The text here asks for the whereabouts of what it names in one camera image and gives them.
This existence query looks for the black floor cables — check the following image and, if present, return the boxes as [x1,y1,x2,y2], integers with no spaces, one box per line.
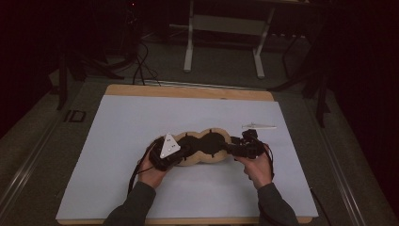
[131,40,162,87]

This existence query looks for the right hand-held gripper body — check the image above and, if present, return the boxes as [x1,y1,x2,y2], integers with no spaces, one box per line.
[232,122,278,160]

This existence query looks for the black stand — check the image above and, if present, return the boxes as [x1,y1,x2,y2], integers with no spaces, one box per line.
[267,18,332,128]
[56,50,125,111]

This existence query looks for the person's right hand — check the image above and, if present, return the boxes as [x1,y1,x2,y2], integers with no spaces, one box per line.
[234,144,273,190]

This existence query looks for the thin black cable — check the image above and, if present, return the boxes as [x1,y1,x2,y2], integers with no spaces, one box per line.
[310,187,333,226]

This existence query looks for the person's left hand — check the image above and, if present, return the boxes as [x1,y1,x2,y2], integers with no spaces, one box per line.
[136,156,168,189]

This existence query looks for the white table mat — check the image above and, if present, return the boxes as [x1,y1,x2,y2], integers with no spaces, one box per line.
[56,94,319,220]

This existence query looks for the tan plush pad black lining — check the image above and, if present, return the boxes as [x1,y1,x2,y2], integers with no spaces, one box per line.
[156,127,233,168]

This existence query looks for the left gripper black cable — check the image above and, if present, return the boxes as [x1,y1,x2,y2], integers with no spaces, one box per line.
[127,140,158,195]

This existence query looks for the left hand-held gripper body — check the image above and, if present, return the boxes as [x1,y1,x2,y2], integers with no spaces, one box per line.
[149,132,189,172]

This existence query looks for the white metal stand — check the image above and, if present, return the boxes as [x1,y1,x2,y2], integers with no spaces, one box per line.
[183,0,277,79]

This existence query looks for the metal floor rail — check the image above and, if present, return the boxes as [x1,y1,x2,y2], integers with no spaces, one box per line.
[0,119,60,215]
[305,100,368,226]

